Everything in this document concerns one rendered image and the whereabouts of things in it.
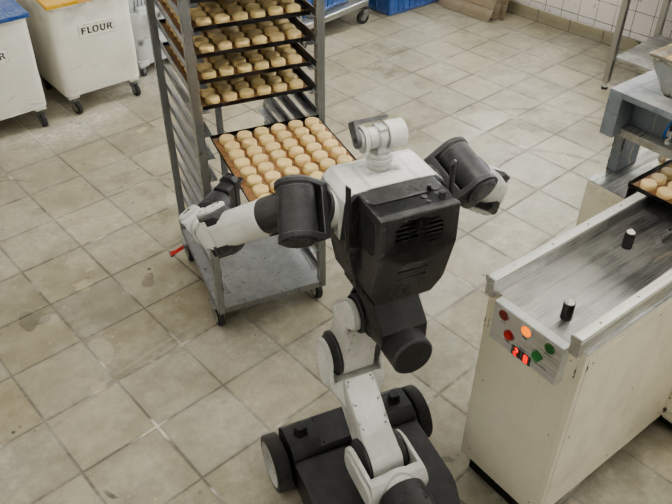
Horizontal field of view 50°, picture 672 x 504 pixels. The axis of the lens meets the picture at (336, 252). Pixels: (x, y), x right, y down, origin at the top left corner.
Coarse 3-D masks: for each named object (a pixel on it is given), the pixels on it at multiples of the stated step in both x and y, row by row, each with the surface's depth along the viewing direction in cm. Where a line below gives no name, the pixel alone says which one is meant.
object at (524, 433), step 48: (624, 240) 218; (528, 288) 205; (576, 288) 205; (624, 288) 205; (624, 336) 195; (480, 384) 227; (528, 384) 208; (576, 384) 192; (624, 384) 217; (480, 432) 238; (528, 432) 217; (576, 432) 211; (624, 432) 244; (528, 480) 226; (576, 480) 237
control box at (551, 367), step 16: (496, 304) 201; (512, 304) 200; (496, 320) 204; (512, 320) 198; (528, 320) 195; (496, 336) 207; (544, 336) 190; (512, 352) 203; (528, 352) 198; (544, 352) 193; (560, 352) 188; (544, 368) 195; (560, 368) 191
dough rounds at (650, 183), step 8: (664, 168) 241; (648, 176) 240; (656, 176) 237; (664, 176) 237; (640, 184) 235; (648, 184) 233; (656, 184) 233; (664, 184) 237; (656, 192) 233; (664, 192) 229
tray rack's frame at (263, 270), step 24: (168, 120) 307; (216, 120) 319; (168, 144) 314; (192, 240) 335; (264, 240) 336; (240, 264) 322; (264, 264) 322; (288, 264) 322; (240, 288) 309; (264, 288) 309; (288, 288) 309; (312, 288) 313
